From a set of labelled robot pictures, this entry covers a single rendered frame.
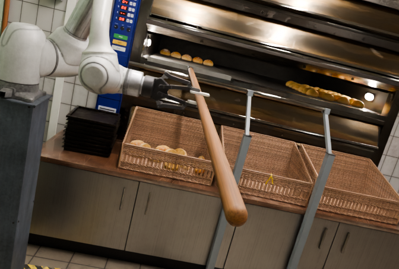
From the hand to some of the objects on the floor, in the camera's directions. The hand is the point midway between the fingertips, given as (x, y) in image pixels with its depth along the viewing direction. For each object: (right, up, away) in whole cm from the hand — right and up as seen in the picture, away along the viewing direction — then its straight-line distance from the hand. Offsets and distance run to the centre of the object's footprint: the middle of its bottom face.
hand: (198, 98), depth 121 cm
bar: (-5, -102, +90) cm, 136 cm away
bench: (+11, -101, +112) cm, 152 cm away
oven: (+8, -74, +232) cm, 244 cm away
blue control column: (-86, -53, +221) cm, 243 cm away
